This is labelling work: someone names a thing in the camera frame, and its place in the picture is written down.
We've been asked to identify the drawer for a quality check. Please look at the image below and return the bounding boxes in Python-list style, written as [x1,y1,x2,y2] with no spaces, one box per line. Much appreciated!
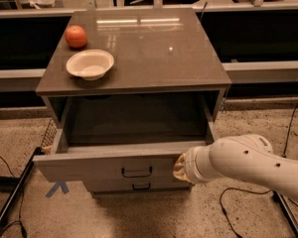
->
[35,92,213,181]
[83,177,192,193]

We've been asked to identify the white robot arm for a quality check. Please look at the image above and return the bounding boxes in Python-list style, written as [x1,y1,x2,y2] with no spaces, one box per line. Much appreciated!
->
[173,134,298,202]

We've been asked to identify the lower drawer front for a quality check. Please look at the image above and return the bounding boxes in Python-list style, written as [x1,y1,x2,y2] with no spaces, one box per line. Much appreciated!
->
[83,177,192,193]

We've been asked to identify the grey drawer cabinet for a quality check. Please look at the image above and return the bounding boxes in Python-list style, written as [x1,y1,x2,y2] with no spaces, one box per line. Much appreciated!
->
[35,7,232,194]

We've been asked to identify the black bar right floor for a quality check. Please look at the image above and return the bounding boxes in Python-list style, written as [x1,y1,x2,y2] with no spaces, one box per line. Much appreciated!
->
[273,191,298,238]

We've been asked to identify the black bar floor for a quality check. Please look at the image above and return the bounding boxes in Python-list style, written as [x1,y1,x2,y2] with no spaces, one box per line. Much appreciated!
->
[0,147,44,229]
[273,191,298,238]

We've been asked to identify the white bowl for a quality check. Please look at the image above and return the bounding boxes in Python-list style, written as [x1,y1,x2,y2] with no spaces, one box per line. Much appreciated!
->
[66,50,114,80]

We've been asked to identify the orange fruit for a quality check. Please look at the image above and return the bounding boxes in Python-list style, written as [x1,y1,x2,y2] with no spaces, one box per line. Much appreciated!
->
[65,25,87,49]

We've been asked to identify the black bar left floor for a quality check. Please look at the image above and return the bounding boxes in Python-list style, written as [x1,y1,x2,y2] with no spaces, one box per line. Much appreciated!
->
[0,147,44,229]

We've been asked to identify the black top drawer handle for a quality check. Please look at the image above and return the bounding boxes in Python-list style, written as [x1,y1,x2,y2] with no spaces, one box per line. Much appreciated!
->
[121,167,153,179]

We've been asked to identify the black drawer handle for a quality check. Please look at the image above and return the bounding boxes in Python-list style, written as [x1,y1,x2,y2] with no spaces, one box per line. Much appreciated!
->
[121,167,153,179]
[132,182,151,191]

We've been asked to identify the black lower drawer handle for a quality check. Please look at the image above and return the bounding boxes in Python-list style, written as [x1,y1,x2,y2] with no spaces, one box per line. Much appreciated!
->
[132,182,151,191]

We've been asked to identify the wire mesh basket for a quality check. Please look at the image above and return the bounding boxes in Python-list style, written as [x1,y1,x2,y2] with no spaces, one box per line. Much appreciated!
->
[41,120,57,154]

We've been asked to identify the black floor cable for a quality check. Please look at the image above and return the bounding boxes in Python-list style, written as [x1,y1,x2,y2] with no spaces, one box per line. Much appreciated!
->
[219,82,298,238]

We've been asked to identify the thin black cable left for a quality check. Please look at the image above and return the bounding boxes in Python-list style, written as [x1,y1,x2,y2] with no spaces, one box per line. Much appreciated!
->
[0,147,28,238]

